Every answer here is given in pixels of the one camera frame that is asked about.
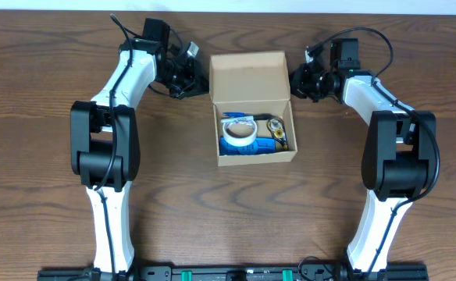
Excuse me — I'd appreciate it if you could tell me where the yellow correction tape dispenser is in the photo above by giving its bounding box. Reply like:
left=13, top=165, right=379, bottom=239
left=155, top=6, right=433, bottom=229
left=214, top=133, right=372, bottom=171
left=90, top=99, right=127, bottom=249
left=266, top=117, right=288, bottom=151

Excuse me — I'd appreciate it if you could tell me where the brown cardboard box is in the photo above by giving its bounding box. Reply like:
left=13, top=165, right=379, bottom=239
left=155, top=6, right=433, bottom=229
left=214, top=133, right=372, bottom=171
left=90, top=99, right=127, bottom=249
left=209, top=51, right=297, bottom=166

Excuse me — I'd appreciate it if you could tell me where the white whiteboard marker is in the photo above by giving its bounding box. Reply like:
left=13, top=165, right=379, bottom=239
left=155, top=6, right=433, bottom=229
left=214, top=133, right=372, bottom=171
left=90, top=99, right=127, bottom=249
left=221, top=116, right=254, bottom=123

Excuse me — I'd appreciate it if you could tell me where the blue plastic case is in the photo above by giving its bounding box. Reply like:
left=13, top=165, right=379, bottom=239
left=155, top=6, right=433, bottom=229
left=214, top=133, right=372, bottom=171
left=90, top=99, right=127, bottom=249
left=219, top=137, right=276, bottom=155

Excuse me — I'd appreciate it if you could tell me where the white masking tape roll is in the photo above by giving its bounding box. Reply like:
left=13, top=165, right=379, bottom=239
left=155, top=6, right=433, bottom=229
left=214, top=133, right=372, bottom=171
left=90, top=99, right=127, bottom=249
left=222, top=121, right=258, bottom=147

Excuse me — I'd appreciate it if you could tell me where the blue ballpoint pen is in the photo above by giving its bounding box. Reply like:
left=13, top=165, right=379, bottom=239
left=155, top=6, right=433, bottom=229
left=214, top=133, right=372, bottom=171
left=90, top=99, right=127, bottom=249
left=223, top=112, right=250, bottom=118

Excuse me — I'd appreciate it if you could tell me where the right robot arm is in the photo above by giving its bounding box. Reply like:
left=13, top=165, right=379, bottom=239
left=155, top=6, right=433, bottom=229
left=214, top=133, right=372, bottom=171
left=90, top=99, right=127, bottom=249
left=290, top=38, right=440, bottom=279

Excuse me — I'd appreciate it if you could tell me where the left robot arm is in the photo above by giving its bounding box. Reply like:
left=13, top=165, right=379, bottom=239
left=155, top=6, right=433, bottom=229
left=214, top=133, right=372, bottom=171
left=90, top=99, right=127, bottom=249
left=70, top=16, right=209, bottom=280

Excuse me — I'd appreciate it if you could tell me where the right black cable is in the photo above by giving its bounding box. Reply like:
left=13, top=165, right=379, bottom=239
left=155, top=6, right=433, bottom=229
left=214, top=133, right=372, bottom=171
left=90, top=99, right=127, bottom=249
left=297, top=26, right=442, bottom=281

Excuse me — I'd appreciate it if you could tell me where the black cable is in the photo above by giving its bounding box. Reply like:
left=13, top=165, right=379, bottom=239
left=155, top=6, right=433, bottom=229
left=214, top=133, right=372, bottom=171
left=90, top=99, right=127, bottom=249
left=297, top=26, right=442, bottom=281
left=67, top=13, right=186, bottom=281

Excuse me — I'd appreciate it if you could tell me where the left black cable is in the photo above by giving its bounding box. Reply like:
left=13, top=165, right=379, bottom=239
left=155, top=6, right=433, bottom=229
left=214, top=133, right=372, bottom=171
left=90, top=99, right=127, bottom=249
left=67, top=13, right=186, bottom=281

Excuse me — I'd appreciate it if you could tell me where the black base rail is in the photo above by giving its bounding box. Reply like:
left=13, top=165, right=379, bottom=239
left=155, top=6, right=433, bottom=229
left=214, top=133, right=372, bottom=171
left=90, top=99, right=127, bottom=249
left=36, top=255, right=430, bottom=281

